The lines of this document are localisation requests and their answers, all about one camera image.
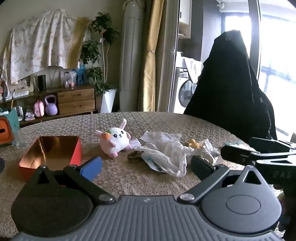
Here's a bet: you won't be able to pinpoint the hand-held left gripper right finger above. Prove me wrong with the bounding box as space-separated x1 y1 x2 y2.
177 156 270 204

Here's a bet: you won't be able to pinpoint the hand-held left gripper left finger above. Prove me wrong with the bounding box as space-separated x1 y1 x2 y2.
24 156 116 205

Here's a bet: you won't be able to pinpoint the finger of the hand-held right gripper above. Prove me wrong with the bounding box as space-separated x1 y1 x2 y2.
248 137 296 151
220 144 296 166

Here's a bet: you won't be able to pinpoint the yellow rubber chicken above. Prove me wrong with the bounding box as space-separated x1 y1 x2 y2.
187 138 201 149

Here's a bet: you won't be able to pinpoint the white plastic bag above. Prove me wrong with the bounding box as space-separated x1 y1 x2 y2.
134 131 195 178

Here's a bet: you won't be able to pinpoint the red tin box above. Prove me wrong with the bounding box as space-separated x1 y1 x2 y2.
18 136 83 181

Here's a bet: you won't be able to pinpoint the blue print clear bag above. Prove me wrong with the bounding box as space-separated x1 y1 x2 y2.
141 154 167 172

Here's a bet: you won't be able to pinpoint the person's right hand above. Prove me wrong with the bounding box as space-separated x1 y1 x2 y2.
273 183 290 232

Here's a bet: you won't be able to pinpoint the white pink bunny plush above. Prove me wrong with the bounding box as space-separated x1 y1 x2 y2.
94 118 132 157

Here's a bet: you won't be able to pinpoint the black coat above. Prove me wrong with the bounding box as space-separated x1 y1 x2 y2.
184 30 278 141

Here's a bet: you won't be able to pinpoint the wooden sideboard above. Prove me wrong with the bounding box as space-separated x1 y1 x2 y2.
0 84 97 128

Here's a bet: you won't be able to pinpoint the white planter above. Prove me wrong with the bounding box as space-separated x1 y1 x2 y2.
100 89 116 113

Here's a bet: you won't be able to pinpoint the purple kettlebell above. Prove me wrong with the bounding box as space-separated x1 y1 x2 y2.
44 95 58 116

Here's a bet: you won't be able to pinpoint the clear glass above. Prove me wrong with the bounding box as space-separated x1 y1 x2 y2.
14 130 29 147

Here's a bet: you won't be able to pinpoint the white washing machine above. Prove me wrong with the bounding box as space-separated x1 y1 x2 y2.
172 67 199 110

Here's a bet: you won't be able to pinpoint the pink toy case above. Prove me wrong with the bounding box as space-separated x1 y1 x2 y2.
34 100 45 117

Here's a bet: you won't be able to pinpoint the small pink white packets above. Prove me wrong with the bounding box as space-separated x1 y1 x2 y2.
24 107 36 121

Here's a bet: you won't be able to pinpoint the clear bag of toys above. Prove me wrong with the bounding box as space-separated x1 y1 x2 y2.
60 69 77 89

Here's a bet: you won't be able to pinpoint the orange teal tissue box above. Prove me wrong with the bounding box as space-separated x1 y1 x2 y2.
0 108 21 146

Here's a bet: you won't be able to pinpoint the blue gift bag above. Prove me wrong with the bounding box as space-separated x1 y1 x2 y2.
76 65 87 84

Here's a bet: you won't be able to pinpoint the white hanging cloth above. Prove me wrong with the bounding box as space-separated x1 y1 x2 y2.
184 57 204 83

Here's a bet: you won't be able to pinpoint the black speaker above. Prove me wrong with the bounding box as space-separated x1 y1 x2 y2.
38 75 47 91

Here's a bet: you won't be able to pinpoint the yellow curtain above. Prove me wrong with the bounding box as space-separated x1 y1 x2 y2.
137 0 164 113

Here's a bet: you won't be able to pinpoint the grey standing air conditioner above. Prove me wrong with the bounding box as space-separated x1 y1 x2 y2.
119 0 145 113

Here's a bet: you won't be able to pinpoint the floral draped cloth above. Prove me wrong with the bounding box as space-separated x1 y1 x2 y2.
1 9 90 85

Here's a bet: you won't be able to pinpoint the green potted plant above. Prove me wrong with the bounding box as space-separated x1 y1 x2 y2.
80 12 119 95

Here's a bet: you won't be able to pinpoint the cream photo frame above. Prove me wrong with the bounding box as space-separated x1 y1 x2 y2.
14 75 35 93

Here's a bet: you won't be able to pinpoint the white wall cabinet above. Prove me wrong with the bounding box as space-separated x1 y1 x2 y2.
179 0 192 39

